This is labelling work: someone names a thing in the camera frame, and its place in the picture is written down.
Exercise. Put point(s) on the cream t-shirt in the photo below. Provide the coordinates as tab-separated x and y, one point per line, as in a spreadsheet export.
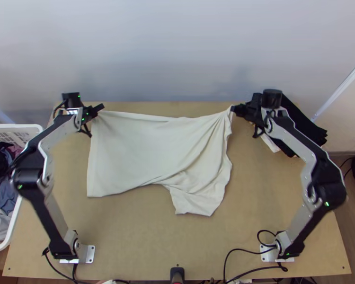
153	153

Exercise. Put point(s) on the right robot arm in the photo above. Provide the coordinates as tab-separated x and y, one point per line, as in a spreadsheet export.
310	165

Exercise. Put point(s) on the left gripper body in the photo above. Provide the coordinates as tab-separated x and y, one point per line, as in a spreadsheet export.
94	112

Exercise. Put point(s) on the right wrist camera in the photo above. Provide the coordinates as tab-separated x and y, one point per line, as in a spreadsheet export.
257	98

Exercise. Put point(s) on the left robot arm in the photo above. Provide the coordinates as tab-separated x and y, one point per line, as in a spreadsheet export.
51	207

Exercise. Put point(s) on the pink garment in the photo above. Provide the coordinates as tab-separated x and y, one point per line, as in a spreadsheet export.
17	148

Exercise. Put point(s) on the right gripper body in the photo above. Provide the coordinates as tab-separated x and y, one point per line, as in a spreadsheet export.
253	114

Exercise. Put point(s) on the pile of folded clothes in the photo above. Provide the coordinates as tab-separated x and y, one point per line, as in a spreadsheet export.
310	124

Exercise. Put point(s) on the blue garment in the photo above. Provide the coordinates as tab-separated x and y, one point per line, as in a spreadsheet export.
0	195

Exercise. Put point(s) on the white laundry basket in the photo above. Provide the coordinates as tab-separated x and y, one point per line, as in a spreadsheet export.
16	130

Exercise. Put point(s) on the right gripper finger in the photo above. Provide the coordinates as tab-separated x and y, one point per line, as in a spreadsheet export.
238	110

